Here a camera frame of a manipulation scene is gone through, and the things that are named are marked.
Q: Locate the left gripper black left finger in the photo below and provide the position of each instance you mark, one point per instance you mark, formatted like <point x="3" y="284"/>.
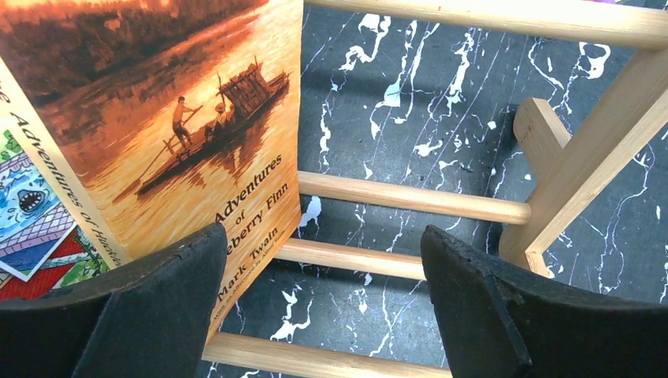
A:
<point x="148" y="318"/>

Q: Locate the red book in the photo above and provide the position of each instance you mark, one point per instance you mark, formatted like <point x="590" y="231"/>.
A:
<point x="42" y="247"/>

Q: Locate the wooden book rack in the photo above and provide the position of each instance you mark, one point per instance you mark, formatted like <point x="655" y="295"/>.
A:
<point x="432" y="105"/>

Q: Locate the orange Huckleberry Finn book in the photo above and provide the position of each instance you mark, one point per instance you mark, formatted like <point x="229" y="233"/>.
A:
<point x="153" y="119"/>

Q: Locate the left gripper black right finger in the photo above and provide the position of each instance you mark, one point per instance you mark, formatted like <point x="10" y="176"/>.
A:
<point x="499" y="320"/>

